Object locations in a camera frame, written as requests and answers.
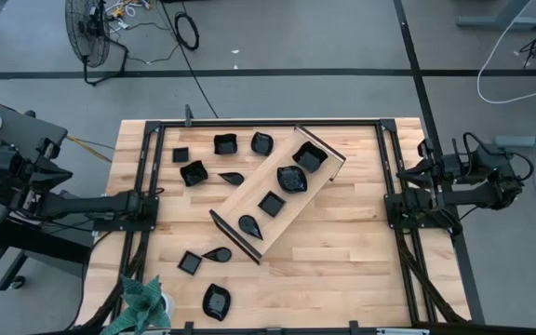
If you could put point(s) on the black teardrop plate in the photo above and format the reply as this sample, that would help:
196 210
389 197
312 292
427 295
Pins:
249 225
220 255
233 178

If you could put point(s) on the white plant pot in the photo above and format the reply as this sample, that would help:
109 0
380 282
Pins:
169 304

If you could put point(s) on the grey-legged desk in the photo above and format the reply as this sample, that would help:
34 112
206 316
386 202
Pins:
500 22

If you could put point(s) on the black floor fan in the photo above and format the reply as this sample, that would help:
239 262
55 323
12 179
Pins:
86 32

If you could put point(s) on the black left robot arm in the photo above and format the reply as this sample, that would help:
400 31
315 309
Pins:
86 205

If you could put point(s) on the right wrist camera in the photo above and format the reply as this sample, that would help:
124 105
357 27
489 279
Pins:
424 149

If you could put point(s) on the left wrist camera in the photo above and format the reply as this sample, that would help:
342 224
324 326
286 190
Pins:
50 149

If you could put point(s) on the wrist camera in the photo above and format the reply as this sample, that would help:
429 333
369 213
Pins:
424 149
50 149

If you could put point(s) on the black wavy square bowl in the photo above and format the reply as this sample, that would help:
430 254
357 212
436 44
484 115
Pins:
193 174

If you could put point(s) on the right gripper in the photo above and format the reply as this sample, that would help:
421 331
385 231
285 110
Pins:
451 170

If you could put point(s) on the black wavy oval plate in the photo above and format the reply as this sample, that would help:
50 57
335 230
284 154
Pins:
216 302
291 179

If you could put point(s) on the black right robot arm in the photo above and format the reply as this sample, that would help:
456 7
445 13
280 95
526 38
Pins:
473 197

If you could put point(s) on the black leaf-shaped plate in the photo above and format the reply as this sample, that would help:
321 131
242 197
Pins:
262 144

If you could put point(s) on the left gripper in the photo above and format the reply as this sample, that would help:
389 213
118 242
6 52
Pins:
19 174

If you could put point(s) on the wooden tray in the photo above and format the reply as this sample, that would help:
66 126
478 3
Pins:
242 207

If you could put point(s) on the black wavy square plate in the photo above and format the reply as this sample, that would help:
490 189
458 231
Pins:
311 159
225 145

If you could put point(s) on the black aluminium rig frame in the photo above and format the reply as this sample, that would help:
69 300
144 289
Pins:
268 123

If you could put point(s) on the green artificial plant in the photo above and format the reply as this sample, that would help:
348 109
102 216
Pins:
142 302

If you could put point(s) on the black side table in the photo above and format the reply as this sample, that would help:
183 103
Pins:
26 130

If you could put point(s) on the small black square plate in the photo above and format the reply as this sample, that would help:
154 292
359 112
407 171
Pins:
180 155
189 263
272 204

